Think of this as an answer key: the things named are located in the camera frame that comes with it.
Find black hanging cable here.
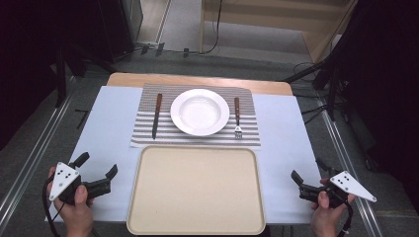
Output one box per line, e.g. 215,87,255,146
199,0,223,55

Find black cabinet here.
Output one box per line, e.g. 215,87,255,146
95,0,144,63

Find person's right hand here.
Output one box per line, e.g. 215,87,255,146
310,191,357,237

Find black floor cable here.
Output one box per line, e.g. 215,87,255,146
299,104,330,125

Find person's left hand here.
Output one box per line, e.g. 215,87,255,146
45,166,96,237

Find thick black gripper cable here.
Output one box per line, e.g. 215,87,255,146
42,176,58,237
340,199,355,237

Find wooden-handled knife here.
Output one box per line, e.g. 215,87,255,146
151,93,163,140

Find metal floor rail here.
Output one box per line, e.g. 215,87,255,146
0,77,76,228
316,98,384,237

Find dark curtain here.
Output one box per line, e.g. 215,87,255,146
0,0,100,149
332,0,419,211

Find black metal stand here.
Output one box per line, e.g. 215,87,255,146
53,39,87,108

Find black tripod stand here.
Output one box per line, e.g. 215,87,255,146
281,39,350,121

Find white deep plate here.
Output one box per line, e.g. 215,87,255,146
170,88,230,137

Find wooden-handled fork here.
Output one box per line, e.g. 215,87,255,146
233,97,244,140

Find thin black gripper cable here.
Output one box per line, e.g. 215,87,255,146
52,201,67,220

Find beige plastic tray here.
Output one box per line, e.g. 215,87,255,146
126,145,267,236

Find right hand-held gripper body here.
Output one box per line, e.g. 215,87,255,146
298,170,377,209

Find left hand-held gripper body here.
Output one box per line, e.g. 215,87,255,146
48,161,112,205

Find striped woven placemat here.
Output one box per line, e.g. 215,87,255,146
129,82,262,148

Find black L-shaped bar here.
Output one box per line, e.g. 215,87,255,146
74,108,91,130

